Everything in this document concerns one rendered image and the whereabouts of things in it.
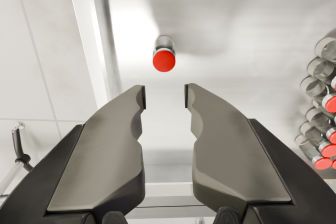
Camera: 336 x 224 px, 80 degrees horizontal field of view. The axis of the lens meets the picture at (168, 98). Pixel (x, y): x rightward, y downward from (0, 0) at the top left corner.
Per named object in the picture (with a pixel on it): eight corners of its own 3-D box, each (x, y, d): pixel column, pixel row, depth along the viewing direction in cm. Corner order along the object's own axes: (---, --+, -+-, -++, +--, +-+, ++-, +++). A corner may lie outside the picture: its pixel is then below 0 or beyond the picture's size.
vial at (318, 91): (321, 75, 24) (353, 95, 20) (314, 91, 25) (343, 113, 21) (303, 75, 24) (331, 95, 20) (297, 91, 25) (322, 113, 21)
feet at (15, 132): (24, 121, 135) (11, 135, 124) (48, 170, 162) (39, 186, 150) (12, 121, 135) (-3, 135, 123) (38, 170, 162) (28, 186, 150)
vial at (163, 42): (174, 35, 21) (176, 48, 17) (174, 55, 22) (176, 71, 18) (153, 35, 21) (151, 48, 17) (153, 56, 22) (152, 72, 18)
